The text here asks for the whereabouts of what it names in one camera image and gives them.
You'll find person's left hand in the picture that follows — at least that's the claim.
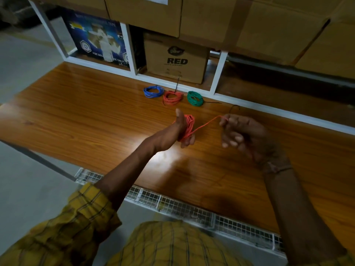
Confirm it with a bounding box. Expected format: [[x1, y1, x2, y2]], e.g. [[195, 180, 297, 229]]
[[151, 108, 196, 154]]

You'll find person's right hand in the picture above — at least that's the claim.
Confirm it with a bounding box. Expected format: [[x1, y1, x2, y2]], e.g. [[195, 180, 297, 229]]
[[219, 114, 289, 171]]

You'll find red wire with end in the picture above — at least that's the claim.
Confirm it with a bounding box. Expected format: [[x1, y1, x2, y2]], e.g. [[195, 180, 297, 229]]
[[173, 114, 229, 143]]

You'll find person's right forearm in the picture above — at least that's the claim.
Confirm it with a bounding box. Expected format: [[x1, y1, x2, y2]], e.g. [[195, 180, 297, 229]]
[[262, 162, 348, 265]]

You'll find person's left forearm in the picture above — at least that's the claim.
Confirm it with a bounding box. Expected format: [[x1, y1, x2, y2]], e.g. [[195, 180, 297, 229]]
[[94, 137, 165, 211]]

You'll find thread wrist band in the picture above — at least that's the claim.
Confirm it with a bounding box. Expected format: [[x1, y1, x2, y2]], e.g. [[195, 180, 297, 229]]
[[261, 158, 293, 175]]

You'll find printed brown cardboard box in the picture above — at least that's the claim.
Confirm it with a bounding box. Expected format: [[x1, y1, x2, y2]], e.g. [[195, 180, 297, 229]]
[[143, 31, 210, 84]]

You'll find cardboard box with white label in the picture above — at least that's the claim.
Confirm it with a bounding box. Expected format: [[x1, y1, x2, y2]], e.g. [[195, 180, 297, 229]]
[[104, 0, 184, 38]]

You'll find large taped cardboard box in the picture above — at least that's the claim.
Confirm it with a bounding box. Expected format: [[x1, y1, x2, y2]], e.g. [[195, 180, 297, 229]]
[[179, 0, 346, 66]]

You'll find blue printed box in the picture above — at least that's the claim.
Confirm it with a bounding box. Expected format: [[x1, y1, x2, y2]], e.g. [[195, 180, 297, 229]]
[[62, 8, 130, 67]]

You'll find plain brown cardboard box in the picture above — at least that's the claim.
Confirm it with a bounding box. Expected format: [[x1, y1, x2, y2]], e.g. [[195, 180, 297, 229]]
[[26, 0, 109, 20], [295, 0, 355, 80]]

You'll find yellow plaid shirt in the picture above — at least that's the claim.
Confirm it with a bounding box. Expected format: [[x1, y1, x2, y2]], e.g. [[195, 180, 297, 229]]
[[0, 182, 355, 266]]

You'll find red wire coil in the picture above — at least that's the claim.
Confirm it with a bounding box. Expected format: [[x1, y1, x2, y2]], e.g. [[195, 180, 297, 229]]
[[163, 90, 184, 106]]

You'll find green wire coil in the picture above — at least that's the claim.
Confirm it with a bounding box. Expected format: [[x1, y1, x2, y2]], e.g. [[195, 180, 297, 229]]
[[187, 91, 204, 107]]

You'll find blue wire coil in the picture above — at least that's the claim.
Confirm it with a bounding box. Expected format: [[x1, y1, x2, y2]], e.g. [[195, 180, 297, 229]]
[[143, 85, 165, 98]]

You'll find white shelf frame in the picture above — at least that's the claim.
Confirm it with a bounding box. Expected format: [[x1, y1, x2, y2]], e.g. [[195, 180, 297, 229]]
[[28, 0, 355, 136]]

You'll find white wire mesh tray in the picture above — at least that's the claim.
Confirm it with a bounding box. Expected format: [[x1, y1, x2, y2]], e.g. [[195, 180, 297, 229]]
[[74, 167, 287, 254]]

